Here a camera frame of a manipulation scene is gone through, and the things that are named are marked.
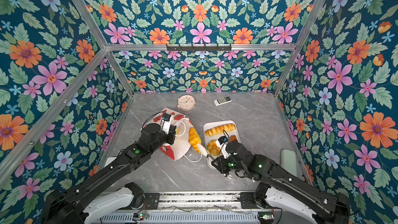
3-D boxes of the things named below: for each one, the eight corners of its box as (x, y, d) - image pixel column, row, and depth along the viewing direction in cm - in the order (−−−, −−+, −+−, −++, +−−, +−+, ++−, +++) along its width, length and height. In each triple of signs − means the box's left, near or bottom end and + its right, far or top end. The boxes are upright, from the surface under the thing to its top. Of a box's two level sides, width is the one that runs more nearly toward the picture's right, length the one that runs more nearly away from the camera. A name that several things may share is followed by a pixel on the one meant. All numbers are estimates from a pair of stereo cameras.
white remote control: (216, 106, 115) (216, 104, 113) (213, 101, 118) (213, 99, 116) (231, 101, 118) (232, 99, 116) (229, 97, 120) (229, 95, 119)
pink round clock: (177, 110, 112) (176, 107, 109) (179, 98, 120) (178, 94, 117) (195, 110, 112) (194, 107, 109) (196, 98, 120) (195, 94, 117)
